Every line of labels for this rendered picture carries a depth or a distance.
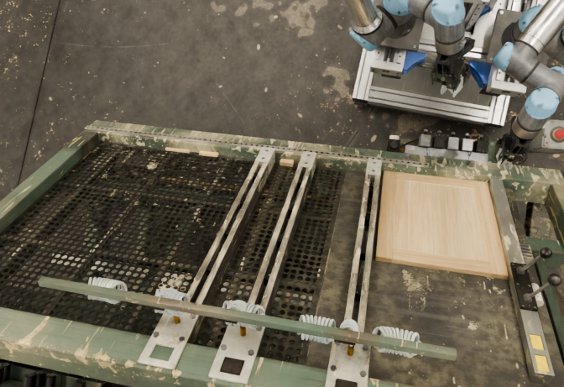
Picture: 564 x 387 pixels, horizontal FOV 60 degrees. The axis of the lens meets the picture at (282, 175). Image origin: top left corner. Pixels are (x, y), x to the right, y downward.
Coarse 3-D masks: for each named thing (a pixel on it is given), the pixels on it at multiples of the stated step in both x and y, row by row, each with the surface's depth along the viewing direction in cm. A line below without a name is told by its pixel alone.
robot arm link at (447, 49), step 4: (464, 36) 128; (460, 40) 126; (464, 40) 127; (436, 44) 129; (440, 44) 127; (444, 44) 127; (448, 44) 126; (452, 44) 126; (456, 44) 126; (460, 44) 127; (436, 48) 130; (440, 48) 129; (444, 48) 128; (448, 48) 127; (452, 48) 127; (456, 48) 127; (460, 48) 128; (440, 52) 130; (444, 52) 129; (448, 52) 128; (452, 52) 128; (456, 52) 128
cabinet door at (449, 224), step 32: (384, 192) 203; (416, 192) 203; (448, 192) 203; (480, 192) 203; (384, 224) 185; (416, 224) 186; (448, 224) 186; (480, 224) 186; (384, 256) 171; (416, 256) 171; (448, 256) 171; (480, 256) 171
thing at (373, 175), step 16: (368, 160) 213; (368, 176) 203; (368, 192) 196; (368, 208) 191; (368, 224) 181; (368, 240) 170; (368, 256) 163; (352, 272) 157; (368, 272) 157; (352, 288) 151; (352, 304) 146; (352, 320) 122; (336, 352) 128; (352, 352) 126; (368, 352) 128; (336, 368) 123; (352, 368) 124
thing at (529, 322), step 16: (496, 192) 199; (496, 208) 191; (512, 224) 182; (512, 240) 174; (512, 256) 168; (512, 288) 158; (528, 320) 145; (528, 336) 140; (528, 352) 137; (544, 352) 136; (528, 368) 135
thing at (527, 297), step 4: (548, 276) 145; (552, 276) 144; (556, 276) 143; (560, 276) 144; (548, 280) 144; (552, 280) 143; (556, 280) 143; (560, 280) 143; (548, 284) 145; (552, 284) 143; (556, 284) 143; (560, 284) 143; (540, 288) 147; (544, 288) 146; (536, 292) 148; (524, 296) 151; (528, 296) 150; (532, 296) 149; (524, 300) 150; (528, 300) 149
